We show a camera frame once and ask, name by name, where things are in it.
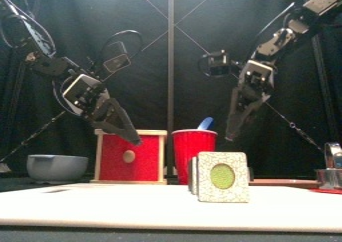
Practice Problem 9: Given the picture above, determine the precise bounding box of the toy sushi roll green centre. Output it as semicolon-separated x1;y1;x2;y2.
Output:
196;151;251;204

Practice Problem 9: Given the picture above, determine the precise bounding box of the pinkish-brown square plate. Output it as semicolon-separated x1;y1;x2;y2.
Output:
247;178;319;189

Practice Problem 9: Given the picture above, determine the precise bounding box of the white cutting board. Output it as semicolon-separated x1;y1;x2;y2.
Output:
0;182;342;234

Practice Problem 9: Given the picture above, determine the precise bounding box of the red toy knife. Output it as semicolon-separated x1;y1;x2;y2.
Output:
308;187;342;196

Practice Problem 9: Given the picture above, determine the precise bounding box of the blue plastic utensil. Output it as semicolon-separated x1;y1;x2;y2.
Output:
196;116;216;131

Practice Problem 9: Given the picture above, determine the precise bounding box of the red plastic cup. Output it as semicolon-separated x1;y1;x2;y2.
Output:
170;129;219;186

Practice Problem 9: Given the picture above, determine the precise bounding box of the wooden box with red front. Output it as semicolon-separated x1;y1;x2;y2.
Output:
90;128;168;184

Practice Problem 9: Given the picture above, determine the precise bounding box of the pale blue bowl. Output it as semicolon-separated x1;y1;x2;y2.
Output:
25;154;89;184

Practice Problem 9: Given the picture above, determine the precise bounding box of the shiny metal container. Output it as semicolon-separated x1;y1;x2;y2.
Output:
313;141;342;190

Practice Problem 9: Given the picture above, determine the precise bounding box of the thin diagonal brace wire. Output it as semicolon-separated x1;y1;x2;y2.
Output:
129;0;324;152
0;0;225;163

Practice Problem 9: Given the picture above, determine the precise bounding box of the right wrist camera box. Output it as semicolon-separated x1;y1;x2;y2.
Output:
197;49;232;79

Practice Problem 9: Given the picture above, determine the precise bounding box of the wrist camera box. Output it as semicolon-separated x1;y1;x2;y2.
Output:
100;40;133;76
197;49;232;79

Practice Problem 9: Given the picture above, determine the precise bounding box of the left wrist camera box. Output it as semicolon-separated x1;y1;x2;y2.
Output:
100;40;133;76

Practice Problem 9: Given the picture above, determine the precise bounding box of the vertical metal frame pole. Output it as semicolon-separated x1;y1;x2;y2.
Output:
166;0;176;177

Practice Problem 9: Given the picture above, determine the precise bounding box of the black camera cable loop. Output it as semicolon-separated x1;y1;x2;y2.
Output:
97;29;144;70

